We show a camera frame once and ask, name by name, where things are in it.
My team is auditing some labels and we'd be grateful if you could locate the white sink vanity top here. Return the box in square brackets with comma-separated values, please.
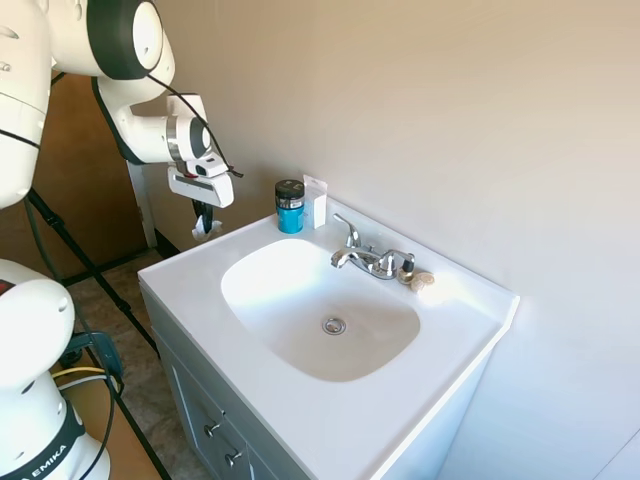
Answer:
[136, 196, 522, 480]

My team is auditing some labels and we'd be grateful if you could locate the grey vanity cabinet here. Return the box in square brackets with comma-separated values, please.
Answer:
[140, 287, 494, 480]

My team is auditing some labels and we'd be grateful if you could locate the white tissue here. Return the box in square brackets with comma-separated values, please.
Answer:
[190, 214, 223, 245]

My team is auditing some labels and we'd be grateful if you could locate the chrome two-handle faucet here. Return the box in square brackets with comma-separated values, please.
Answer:
[329, 213, 417, 282]

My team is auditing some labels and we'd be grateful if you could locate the blue jar black lid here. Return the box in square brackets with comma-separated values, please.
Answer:
[274, 178, 307, 235]

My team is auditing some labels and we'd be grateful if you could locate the black tripod stand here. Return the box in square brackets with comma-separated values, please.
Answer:
[25, 188, 162, 357]

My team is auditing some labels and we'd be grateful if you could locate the yellow cable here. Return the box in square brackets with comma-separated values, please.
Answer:
[51, 366, 107, 380]

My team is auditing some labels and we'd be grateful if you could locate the brown wooden door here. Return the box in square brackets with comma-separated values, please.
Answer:
[0, 69, 152, 282]

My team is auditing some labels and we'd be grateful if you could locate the wooden table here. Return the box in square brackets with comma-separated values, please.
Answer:
[63, 344, 172, 480]

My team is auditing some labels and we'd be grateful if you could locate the black table clamp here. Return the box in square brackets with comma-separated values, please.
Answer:
[63, 331, 125, 397]

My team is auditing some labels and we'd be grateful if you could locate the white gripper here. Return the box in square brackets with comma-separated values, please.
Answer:
[166, 166, 236, 233]

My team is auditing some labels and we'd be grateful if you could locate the small white carton box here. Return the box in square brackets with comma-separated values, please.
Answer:
[301, 173, 329, 231]

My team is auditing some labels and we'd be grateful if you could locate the beige seashell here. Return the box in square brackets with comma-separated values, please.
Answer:
[408, 270, 436, 293]

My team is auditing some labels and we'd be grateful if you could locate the wrist camera red black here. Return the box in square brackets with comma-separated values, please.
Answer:
[182, 157, 227, 180]

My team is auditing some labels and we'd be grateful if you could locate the white cable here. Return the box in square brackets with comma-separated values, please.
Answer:
[56, 374, 109, 390]

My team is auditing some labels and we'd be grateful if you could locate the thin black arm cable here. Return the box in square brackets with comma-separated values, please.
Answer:
[49, 69, 247, 180]

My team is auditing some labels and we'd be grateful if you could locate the white door frame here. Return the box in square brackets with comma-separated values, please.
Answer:
[126, 161, 159, 249]

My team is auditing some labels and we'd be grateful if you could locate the thick black cable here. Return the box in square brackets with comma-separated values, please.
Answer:
[73, 318, 127, 480]

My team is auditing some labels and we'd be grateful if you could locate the small dark bottle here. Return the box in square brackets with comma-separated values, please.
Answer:
[396, 254, 418, 286]

